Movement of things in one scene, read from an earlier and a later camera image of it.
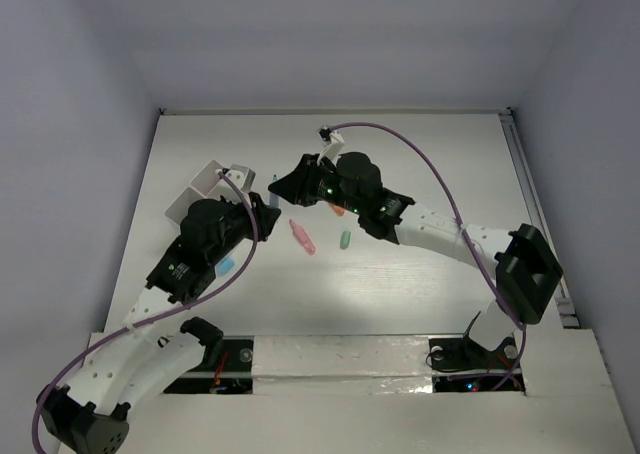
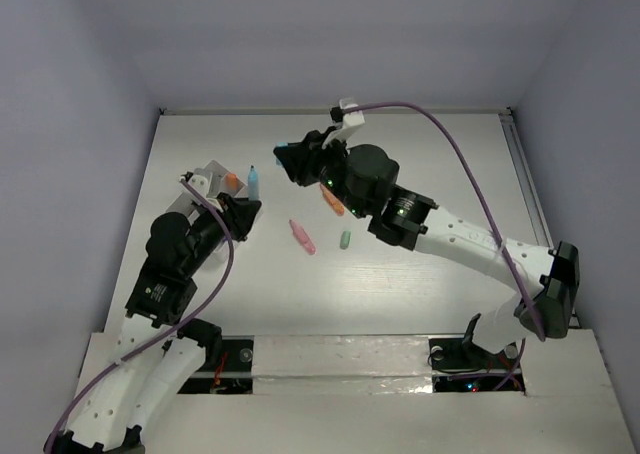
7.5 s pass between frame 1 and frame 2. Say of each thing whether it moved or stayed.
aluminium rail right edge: stayed
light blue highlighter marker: moved
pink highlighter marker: stayed
